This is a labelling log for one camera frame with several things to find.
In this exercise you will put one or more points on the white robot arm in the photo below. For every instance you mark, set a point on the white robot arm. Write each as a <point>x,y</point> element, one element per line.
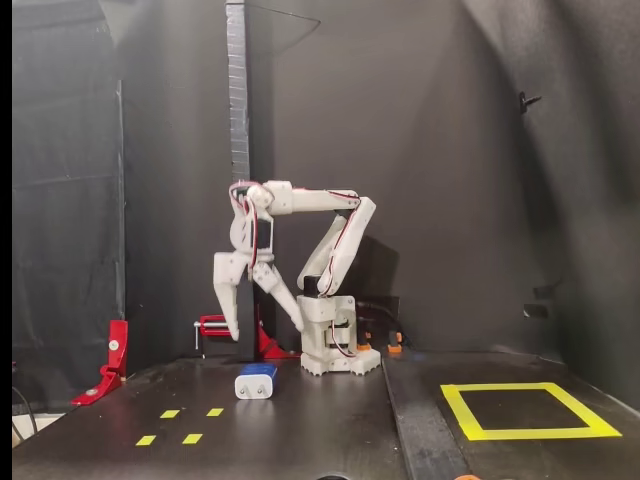
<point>320,200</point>

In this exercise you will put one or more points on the red screw clamp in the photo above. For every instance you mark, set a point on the red screw clamp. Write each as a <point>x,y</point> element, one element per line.
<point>215,320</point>

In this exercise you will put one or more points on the black flat strip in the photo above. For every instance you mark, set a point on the black flat strip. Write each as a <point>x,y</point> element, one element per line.
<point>420,425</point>

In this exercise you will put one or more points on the yellow tape square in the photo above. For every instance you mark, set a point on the yellow tape square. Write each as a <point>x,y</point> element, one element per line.
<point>500,387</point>

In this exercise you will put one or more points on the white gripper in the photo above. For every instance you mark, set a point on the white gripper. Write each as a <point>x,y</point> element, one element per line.
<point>229,270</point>

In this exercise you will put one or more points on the small yellow tape marker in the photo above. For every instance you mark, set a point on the small yellow tape marker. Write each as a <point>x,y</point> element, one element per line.
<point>192,438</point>
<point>215,412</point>
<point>170,413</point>
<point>146,440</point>

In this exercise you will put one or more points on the black tape piece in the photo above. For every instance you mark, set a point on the black tape piece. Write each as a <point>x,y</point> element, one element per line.
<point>545,291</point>
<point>536,311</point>

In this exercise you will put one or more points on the blue white charger block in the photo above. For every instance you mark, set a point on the blue white charger block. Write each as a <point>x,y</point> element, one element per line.
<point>255,386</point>

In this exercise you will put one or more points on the tall black post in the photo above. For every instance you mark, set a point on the tall black post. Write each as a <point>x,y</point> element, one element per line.
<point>240,125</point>

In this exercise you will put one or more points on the black mesh curtain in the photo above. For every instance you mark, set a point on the black mesh curtain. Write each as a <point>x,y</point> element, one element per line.
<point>65,150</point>

